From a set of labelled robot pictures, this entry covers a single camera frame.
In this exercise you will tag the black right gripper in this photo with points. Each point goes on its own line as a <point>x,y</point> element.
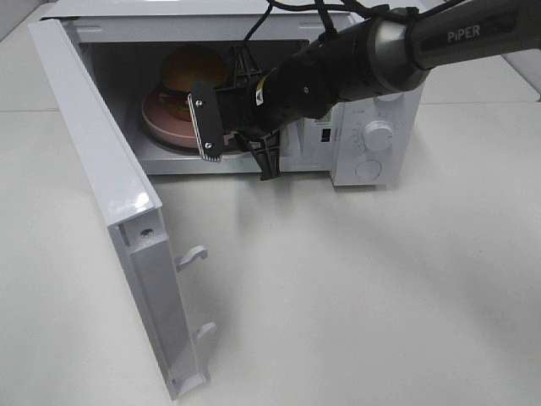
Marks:
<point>287,97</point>

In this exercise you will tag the burger with lettuce and cheese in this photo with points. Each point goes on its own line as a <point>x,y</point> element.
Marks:
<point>181,69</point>

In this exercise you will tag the pink plate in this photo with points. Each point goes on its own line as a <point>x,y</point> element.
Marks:
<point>163,125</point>

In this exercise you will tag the white microwave door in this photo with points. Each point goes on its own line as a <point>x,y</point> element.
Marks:
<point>129,206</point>

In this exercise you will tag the round door release button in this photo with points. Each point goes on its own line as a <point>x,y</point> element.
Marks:
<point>368,170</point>

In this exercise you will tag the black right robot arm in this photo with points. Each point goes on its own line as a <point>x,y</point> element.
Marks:
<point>390,51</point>

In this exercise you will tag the glass turntable plate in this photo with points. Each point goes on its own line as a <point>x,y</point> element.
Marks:
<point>233,145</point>

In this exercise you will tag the white warning label sticker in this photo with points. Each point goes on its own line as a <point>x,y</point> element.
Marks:
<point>326,120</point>

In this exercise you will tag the white microwave oven body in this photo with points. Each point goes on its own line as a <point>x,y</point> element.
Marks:
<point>122,45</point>

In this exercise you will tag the lower white control knob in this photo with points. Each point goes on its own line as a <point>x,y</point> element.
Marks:
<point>377,135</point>

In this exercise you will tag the white control knob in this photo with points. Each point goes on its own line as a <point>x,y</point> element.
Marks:
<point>390,97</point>
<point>377,135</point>

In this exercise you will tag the upper white control knob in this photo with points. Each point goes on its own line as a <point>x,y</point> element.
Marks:
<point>390,97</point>

